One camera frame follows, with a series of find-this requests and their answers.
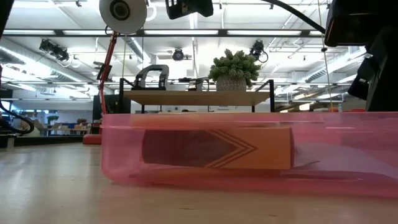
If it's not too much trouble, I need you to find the thin hanging cord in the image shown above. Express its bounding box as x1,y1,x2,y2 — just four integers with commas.
317,0,335,113

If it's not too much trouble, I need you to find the person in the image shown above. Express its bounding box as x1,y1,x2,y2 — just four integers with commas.
18,119,41,138

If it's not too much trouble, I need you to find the wooden shelf with black frame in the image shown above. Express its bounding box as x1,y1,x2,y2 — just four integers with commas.
118,77,277,114

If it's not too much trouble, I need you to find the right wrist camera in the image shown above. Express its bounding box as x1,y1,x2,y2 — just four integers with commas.
324,0,376,48

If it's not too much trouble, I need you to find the black monitor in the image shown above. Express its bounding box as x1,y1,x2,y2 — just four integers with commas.
92,94,131,122

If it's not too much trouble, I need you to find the black overhead frame bar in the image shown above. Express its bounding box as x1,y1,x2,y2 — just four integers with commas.
0,29,327,38

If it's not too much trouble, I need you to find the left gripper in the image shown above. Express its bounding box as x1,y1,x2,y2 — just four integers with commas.
164,0,215,21

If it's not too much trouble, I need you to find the potted green plant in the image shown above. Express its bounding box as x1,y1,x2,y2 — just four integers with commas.
207,49,262,92

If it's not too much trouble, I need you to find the black and white device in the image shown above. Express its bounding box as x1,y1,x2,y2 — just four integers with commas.
178,77,210,92

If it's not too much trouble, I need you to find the green yellow crayon box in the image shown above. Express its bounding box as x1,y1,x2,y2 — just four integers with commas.
141,126,295,170

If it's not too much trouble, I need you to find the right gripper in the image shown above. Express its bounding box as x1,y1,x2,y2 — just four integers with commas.
347,0,398,113

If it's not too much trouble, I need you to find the black right camera cable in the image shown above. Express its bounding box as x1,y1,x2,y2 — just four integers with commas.
260,0,326,34

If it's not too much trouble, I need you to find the black ceiling spotlight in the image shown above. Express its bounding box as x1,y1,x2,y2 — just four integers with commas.
172,48,185,62
51,45,70,62
39,39,54,53
250,40,269,63

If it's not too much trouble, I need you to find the black handle-shaped device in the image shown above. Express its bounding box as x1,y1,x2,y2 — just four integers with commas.
133,64,170,91

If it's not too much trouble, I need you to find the black rig frame post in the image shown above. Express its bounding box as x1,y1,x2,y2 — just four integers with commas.
0,0,15,35

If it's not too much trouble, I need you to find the red stand with round base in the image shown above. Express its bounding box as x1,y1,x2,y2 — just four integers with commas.
82,30,119,146

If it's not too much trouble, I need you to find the pink translucent plastic pencil case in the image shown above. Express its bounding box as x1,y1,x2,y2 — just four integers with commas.
99,111,398,198

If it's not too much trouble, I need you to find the black looped cable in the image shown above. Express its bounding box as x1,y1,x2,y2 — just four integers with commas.
0,99,35,136

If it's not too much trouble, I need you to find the background work desk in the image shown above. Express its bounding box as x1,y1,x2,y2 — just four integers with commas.
40,115,93,136

